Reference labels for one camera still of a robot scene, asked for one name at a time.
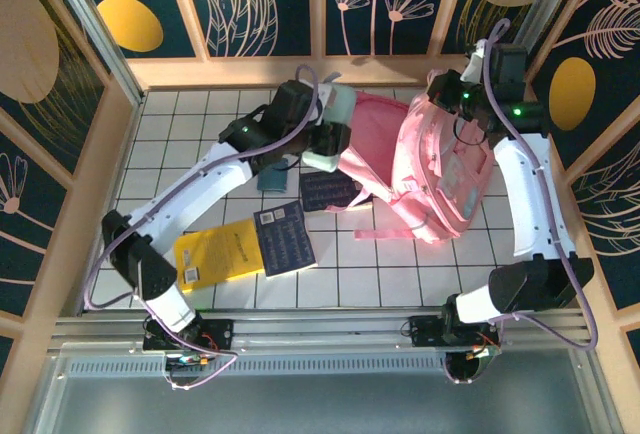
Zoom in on mint green pencil case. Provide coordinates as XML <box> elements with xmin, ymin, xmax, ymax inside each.
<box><xmin>302</xmin><ymin>83</ymin><xmax>357</xmax><ymax>174</ymax></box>

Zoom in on small teal pouch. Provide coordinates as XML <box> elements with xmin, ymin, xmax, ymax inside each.
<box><xmin>256</xmin><ymin>158</ymin><xmax>291</xmax><ymax>193</ymax></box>

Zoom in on pink backpack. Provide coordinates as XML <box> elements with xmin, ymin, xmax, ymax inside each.
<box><xmin>323</xmin><ymin>88</ymin><xmax>497</xmax><ymax>246</ymax></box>

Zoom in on dark blue book with barcode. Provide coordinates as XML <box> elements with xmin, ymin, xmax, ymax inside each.
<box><xmin>252</xmin><ymin>199</ymin><xmax>318</xmax><ymax>279</ymax></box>

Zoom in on yellow book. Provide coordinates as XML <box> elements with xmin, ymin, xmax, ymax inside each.
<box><xmin>173</xmin><ymin>218</ymin><xmax>266</xmax><ymax>295</ymax></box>

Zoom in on grey perforated metal cover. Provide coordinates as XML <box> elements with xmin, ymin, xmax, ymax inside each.
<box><xmin>27</xmin><ymin>346</ymin><xmax>624</xmax><ymax>434</ymax></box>

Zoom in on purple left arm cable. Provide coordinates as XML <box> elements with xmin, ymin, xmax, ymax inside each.
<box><xmin>82</xmin><ymin>64</ymin><xmax>321</xmax><ymax>390</ymax></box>

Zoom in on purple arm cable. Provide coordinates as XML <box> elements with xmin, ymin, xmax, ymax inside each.
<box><xmin>446</xmin><ymin>17</ymin><xmax>600</xmax><ymax>385</ymax></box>
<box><xmin>82</xmin><ymin>64</ymin><xmax>321</xmax><ymax>390</ymax></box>

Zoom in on aluminium corner post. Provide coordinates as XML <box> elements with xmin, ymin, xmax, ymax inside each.
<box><xmin>42</xmin><ymin>0</ymin><xmax>147</xmax><ymax>106</ymax></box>
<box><xmin>492</xmin><ymin>0</ymin><xmax>587</xmax><ymax>100</ymax></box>

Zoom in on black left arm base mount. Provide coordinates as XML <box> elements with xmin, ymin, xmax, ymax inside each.
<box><xmin>142</xmin><ymin>314</ymin><xmax>236</xmax><ymax>370</ymax></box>

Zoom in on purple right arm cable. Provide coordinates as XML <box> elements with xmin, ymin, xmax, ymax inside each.
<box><xmin>446</xmin><ymin>17</ymin><xmax>600</xmax><ymax>385</ymax></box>

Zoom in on aluminium front rail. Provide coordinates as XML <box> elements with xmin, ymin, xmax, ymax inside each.
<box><xmin>47</xmin><ymin>309</ymin><xmax>594</xmax><ymax>355</ymax></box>

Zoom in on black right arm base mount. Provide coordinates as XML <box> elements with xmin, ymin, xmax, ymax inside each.
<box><xmin>407</xmin><ymin>314</ymin><xmax>503</xmax><ymax>355</ymax></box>

